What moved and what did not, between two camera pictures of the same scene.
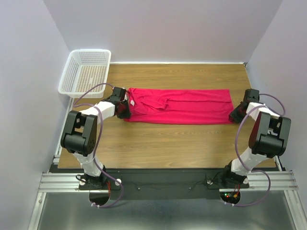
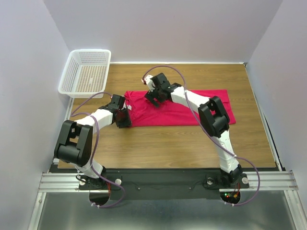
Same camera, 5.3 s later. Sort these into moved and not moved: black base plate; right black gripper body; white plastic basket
Moved: right black gripper body
Not moved: white plastic basket; black base plate
